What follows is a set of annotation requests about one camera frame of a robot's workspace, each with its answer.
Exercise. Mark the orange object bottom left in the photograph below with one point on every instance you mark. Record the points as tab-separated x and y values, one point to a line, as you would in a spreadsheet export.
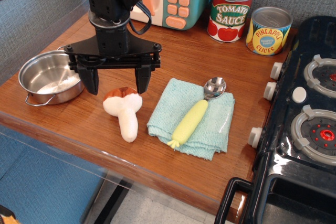
7	216

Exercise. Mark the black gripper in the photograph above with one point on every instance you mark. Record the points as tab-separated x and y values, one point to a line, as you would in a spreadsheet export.
113	46

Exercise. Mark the black toy stove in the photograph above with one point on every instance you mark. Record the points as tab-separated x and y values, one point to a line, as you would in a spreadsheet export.
294	168

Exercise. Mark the small steel pot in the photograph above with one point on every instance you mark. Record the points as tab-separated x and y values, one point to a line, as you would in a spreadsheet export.
48	79

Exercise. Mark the tomato sauce can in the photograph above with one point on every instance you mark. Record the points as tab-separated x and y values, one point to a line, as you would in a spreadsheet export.
227	19

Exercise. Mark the pineapple slices can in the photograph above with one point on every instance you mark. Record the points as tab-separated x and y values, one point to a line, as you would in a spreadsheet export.
268	30

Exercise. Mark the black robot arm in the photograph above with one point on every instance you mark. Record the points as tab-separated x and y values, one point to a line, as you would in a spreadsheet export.
115	10

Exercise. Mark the plush mushroom toy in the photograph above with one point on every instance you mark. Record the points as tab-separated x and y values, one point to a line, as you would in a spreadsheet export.
124	103

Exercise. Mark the spoon with yellow handle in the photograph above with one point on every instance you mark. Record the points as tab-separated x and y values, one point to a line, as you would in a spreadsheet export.
213	88

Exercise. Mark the light blue folded cloth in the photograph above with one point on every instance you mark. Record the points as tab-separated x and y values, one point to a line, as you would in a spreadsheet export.
211	135

